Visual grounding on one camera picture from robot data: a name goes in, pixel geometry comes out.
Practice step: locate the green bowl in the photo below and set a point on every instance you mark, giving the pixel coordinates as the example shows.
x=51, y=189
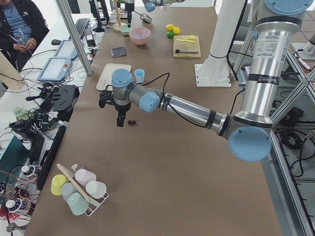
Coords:
x=125, y=29

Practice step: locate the yellow plastic knife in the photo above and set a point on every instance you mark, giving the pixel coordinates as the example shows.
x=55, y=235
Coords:
x=185, y=40

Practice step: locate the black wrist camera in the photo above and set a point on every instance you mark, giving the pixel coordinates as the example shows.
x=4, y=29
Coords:
x=106, y=97

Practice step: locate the white upturned cup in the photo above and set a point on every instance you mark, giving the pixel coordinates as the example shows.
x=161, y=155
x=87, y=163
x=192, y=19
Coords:
x=96, y=189

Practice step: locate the grey folded cloth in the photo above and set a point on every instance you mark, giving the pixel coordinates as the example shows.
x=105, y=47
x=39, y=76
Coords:
x=118, y=52

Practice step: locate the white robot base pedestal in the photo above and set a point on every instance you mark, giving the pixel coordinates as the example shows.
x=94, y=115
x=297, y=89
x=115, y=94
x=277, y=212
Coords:
x=213, y=72

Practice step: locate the black keyboard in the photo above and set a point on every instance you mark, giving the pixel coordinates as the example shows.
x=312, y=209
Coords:
x=81, y=25

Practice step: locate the green upturned cup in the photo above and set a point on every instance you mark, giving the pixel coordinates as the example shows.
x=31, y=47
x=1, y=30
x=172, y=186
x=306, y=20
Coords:
x=77, y=204

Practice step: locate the dark cherries pair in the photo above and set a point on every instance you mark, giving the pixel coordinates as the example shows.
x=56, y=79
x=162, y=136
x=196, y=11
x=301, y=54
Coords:
x=131, y=122

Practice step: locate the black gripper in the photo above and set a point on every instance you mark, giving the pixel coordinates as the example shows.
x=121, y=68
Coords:
x=122, y=108
x=129, y=14

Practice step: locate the aluminium frame post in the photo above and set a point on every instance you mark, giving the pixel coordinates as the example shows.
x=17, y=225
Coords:
x=68, y=20

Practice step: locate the yellow upturned cup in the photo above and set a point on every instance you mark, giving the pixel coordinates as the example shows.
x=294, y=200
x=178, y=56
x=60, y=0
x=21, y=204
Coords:
x=57, y=182

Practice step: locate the pink upturned cup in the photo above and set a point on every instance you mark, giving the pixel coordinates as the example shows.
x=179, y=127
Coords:
x=83, y=177

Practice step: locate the green lime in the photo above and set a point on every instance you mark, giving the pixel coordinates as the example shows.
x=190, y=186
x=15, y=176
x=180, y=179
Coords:
x=170, y=34

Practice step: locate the white cup rack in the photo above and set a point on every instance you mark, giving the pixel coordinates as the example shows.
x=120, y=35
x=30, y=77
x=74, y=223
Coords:
x=94, y=204

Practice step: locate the light blue cup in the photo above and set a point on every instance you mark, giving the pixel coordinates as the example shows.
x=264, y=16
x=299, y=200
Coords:
x=139, y=75

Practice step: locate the seated person dark jacket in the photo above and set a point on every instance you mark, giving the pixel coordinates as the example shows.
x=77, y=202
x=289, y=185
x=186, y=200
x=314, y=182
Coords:
x=22, y=29

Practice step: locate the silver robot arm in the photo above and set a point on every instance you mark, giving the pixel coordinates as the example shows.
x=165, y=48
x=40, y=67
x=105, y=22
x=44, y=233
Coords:
x=150, y=5
x=247, y=131

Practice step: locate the wooden cup stand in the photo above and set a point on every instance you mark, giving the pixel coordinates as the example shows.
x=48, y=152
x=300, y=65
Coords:
x=117, y=26

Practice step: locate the steel ice scoop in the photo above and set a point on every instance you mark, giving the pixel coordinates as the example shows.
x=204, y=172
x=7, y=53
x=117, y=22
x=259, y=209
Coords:
x=144, y=17

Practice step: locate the pile of clear ice cubes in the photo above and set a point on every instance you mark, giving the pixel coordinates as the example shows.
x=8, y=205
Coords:
x=140, y=33

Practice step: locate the wooden cutting board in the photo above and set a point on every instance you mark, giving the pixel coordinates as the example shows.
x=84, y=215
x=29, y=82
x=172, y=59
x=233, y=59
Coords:
x=186, y=46

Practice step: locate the grey upturned cup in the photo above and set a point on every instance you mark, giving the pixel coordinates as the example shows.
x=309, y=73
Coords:
x=67, y=189

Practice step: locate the blue teach pendant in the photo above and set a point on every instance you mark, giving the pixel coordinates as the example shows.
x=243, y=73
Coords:
x=66, y=49
x=55, y=69

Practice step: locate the yellow lemon near board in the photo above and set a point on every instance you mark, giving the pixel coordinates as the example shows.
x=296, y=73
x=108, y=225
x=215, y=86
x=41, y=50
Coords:
x=176, y=31

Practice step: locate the pink bowl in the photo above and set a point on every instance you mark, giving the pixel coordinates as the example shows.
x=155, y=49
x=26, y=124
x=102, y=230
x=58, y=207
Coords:
x=139, y=42

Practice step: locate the steel muddler black tip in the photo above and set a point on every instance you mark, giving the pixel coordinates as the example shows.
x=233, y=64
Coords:
x=186, y=51

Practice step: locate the cream rabbit tray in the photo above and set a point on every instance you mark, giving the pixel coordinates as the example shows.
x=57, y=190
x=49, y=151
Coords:
x=106, y=76

